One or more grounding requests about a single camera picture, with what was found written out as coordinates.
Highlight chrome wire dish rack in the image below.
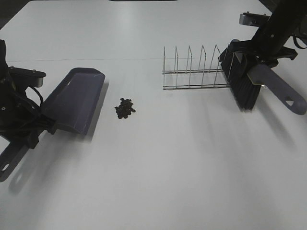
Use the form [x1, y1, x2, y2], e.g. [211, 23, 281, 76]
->
[162, 45, 230, 90]

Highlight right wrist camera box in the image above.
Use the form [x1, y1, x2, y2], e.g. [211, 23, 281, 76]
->
[239, 12, 270, 27]

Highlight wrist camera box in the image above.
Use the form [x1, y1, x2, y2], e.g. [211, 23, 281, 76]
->
[239, 12, 270, 27]
[8, 66, 46, 88]

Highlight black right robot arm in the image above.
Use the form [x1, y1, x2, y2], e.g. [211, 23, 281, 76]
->
[228, 0, 307, 68]

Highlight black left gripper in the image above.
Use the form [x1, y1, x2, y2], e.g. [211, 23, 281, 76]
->
[0, 69, 57, 149]

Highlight purple plastic dustpan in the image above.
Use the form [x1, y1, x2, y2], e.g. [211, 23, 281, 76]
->
[0, 68, 106, 182]

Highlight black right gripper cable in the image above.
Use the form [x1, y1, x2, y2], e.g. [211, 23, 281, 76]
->
[290, 33, 307, 50]

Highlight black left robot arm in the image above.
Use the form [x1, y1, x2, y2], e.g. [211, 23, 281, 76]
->
[0, 40, 56, 149]

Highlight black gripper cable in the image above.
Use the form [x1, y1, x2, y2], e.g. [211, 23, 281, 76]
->
[24, 86, 45, 115]
[290, 33, 307, 50]

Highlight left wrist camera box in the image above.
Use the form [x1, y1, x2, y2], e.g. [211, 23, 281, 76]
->
[8, 66, 46, 88]

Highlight pile of coffee beans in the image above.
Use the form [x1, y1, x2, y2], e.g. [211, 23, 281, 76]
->
[115, 98, 136, 119]

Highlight purple hand brush black bristles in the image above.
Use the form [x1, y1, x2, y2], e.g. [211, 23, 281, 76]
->
[219, 43, 307, 115]

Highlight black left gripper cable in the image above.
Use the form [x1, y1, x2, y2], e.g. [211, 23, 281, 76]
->
[24, 86, 45, 115]

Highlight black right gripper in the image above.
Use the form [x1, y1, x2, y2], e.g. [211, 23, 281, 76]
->
[230, 21, 298, 67]

